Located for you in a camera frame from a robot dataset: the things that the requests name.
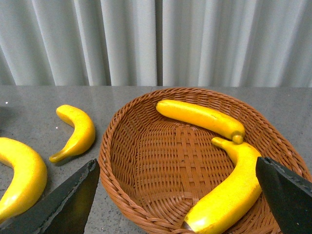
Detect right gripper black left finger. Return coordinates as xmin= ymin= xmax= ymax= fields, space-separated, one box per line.
xmin=0 ymin=159 xmax=100 ymax=234

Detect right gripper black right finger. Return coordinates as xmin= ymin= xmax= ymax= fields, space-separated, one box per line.
xmin=256 ymin=157 xmax=312 ymax=234

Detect long yellow banana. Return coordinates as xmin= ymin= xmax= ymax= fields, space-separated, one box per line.
xmin=0 ymin=137 xmax=47 ymax=222

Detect short curved yellow banana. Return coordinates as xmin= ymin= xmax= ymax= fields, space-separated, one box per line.
xmin=49 ymin=104 xmax=96 ymax=163

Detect right brown wicker basket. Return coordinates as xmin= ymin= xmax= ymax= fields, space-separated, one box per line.
xmin=98 ymin=88 xmax=312 ymax=234

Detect straight yellow banana in basket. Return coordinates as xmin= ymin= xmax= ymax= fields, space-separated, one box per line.
xmin=156 ymin=99 xmax=245 ymax=144

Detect white pleated curtain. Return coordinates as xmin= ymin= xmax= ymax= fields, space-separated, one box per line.
xmin=0 ymin=0 xmax=312 ymax=87

